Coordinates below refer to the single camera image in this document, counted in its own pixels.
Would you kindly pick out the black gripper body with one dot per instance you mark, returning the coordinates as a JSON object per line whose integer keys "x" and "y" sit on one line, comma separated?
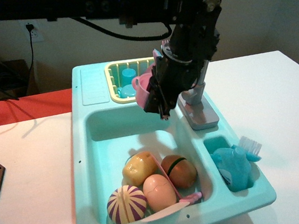
{"x": 179, "y": 68}

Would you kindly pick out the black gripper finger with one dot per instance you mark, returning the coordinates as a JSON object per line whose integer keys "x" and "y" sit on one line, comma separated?
{"x": 152, "y": 101}
{"x": 167, "y": 103}

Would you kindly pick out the pink plastic toy cup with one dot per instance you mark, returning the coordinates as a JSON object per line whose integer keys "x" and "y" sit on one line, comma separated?
{"x": 140, "y": 85}

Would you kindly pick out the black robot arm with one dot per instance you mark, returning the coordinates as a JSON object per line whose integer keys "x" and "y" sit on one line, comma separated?
{"x": 128, "y": 12}

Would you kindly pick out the blue toy cup lying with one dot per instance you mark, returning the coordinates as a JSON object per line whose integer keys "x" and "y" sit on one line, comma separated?
{"x": 126, "y": 91}

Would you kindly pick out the blue toy cup upright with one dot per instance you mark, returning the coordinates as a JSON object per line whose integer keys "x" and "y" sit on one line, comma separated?
{"x": 127, "y": 75}

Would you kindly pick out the teal toy sink unit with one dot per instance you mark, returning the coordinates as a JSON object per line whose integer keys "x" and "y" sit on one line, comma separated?
{"x": 106, "y": 134}

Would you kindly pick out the pink toy fork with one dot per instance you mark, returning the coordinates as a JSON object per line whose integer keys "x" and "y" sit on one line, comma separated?
{"x": 164, "y": 42}

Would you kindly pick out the grey toy faucet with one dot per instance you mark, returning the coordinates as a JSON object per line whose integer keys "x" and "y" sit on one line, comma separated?
{"x": 195, "y": 107}

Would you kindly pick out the teal pink toy plate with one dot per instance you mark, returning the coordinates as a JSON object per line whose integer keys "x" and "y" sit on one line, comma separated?
{"x": 156, "y": 54}

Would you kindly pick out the yellow dish drying rack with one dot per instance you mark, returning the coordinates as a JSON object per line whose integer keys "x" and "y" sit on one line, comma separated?
{"x": 113, "y": 71}

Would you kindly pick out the yellow toy potato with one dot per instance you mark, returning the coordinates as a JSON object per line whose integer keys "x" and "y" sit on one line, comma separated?
{"x": 138, "y": 168}

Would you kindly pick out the brown toy kiwi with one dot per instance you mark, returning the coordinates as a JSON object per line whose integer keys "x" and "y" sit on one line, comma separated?
{"x": 181, "y": 172}

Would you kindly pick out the beige toy egg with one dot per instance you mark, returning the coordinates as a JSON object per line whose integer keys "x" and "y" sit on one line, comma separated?
{"x": 158, "y": 192}

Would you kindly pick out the blue toy soap bottle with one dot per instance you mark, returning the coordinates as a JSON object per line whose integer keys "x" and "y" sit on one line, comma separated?
{"x": 233, "y": 166}

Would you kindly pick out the blue white dish brush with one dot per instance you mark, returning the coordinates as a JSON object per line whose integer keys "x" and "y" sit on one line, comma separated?
{"x": 251, "y": 147}

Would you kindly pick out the pink white toy spatula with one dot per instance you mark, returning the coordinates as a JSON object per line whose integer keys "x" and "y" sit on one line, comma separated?
{"x": 182, "y": 201}

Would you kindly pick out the purple striped toy onion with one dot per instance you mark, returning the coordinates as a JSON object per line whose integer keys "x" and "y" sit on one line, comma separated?
{"x": 126, "y": 204}

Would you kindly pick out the dark furniture at left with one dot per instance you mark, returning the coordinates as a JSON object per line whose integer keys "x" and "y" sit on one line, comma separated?
{"x": 16, "y": 80}

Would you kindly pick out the red cloth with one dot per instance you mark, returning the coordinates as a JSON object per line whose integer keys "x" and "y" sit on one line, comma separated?
{"x": 35, "y": 106}

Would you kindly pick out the white wall outlet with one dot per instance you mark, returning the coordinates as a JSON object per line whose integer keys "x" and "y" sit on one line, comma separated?
{"x": 36, "y": 35}

